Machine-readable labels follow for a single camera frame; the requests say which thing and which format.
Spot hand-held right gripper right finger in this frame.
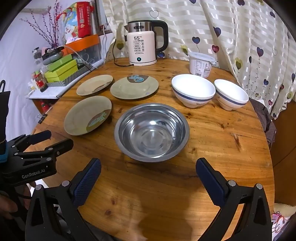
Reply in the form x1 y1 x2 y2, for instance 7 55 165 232
196 158 273 241

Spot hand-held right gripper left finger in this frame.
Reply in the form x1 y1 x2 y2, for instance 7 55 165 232
25 158 102 241

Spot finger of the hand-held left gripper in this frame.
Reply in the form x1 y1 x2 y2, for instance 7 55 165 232
14 138 74 163
7 130 52 151

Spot cream plate with blue pattern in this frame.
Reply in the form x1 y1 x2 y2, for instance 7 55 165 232
64 96 112 136

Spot olive green patterned plate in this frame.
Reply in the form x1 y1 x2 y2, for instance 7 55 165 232
110 75 159 100
76 75 114 96

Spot stainless steel bowl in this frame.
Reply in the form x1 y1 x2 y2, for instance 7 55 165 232
114 103 190 163

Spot white bowl with blue band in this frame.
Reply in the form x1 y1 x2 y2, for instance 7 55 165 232
214 79 249 111
171 74 216 108

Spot person's left hand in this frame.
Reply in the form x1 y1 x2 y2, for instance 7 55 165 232
0 193 18 219

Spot white shelf board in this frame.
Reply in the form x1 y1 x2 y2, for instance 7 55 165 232
26 70 92 100

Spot red figurine jar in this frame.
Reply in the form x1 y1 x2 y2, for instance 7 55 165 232
35 71 48 92

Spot lime green flat box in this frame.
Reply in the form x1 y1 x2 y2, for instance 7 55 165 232
45 60 78 82

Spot black white striped box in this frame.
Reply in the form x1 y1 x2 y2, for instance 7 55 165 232
46 64 93 88

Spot pink patterned cloth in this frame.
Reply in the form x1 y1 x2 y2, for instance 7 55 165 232
270 203 292 235

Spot dark green flat box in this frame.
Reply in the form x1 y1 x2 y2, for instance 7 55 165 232
47 56 74 72

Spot grey handheld device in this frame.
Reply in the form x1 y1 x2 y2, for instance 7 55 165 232
42 50 64 66

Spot wooden cabinet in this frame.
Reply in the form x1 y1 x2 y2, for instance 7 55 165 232
270 100 296 207

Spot glass jar with black lid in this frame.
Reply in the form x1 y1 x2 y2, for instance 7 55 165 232
32 47 42 64

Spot dark checked cloth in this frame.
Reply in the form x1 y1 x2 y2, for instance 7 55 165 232
251 97 277 147

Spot clear box with orange lid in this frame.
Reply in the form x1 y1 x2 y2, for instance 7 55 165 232
66 34 102 67

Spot purple flower branches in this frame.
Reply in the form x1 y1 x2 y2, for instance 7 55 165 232
21 5 64 48

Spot cartoon snowman bag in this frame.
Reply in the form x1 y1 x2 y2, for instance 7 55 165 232
60 7 80 44

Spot white plastic tub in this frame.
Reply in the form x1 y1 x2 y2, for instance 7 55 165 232
188 52 217 77

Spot red package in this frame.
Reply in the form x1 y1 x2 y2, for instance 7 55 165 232
76 1 93 38

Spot white electric kettle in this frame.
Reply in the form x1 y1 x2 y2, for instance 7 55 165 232
124 20 168 66

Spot heart patterned curtain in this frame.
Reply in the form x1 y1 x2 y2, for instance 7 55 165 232
103 0 296 118

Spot white cable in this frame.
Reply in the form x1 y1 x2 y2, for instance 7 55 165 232
62 45 97 70

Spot black kettle power cord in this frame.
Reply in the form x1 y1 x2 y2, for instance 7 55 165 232
112 39 135 67

